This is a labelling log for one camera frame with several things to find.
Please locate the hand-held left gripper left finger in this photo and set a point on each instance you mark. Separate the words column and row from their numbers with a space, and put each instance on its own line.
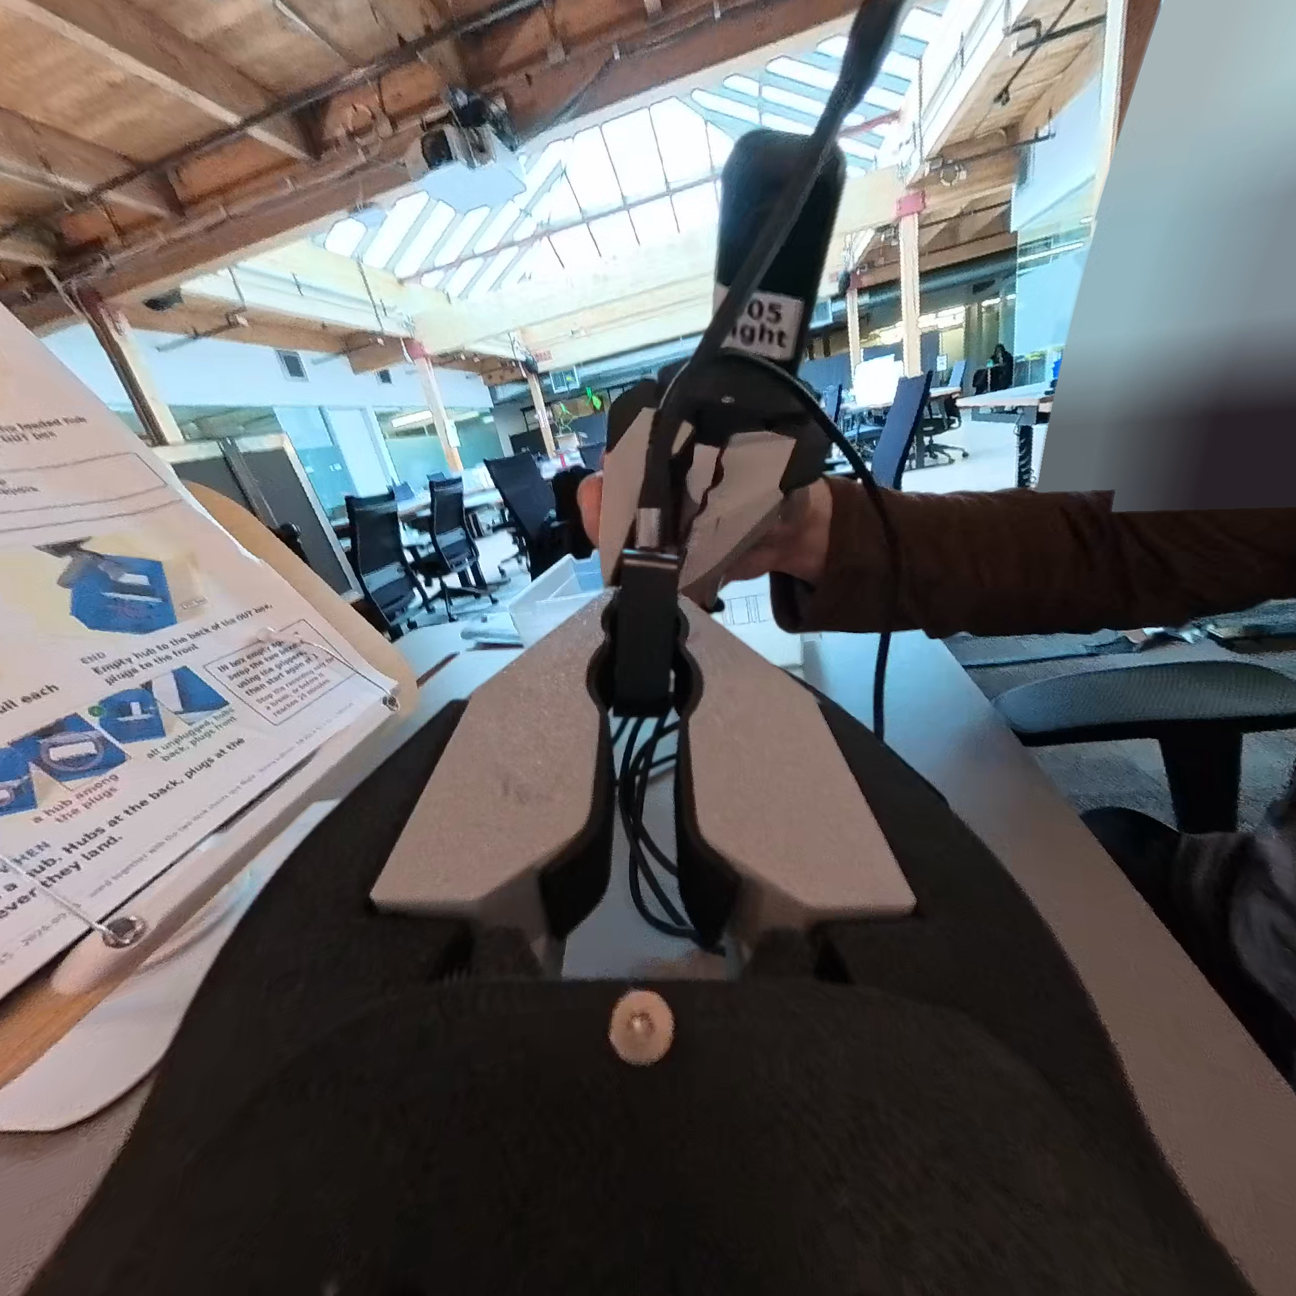
column 507, row 790

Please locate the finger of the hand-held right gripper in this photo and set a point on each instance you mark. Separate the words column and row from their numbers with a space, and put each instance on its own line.
column 629, row 486
column 750, row 496

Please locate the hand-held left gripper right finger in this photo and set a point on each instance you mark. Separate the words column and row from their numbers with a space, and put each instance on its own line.
column 780, row 790

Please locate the black USB hub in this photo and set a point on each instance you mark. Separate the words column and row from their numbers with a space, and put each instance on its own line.
column 643, row 628

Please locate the person's right forearm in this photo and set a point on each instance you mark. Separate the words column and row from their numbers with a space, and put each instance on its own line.
column 1013, row 556

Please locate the person's right hand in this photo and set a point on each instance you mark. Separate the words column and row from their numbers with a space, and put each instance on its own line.
column 800, row 536

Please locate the green plant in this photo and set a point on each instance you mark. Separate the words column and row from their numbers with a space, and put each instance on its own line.
column 593, row 403

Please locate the black office chair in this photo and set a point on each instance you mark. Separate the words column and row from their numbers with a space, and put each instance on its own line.
column 380, row 547
column 452, row 527
column 522, row 496

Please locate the dark blue office chair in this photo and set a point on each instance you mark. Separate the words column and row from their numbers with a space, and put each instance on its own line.
column 907, row 435

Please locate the wooden sign board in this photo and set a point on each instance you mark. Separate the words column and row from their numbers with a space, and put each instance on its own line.
column 305, row 567

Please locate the dark swivel office chair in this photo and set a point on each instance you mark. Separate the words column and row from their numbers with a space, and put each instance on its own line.
column 1144, row 698

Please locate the printed instruction sheet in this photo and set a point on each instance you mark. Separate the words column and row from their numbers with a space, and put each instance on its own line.
column 152, row 608

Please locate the person's own clothed body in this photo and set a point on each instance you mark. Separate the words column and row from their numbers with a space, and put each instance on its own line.
column 1196, row 911

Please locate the white sign stand base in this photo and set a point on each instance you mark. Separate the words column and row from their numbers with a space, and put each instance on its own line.
column 62, row 1109

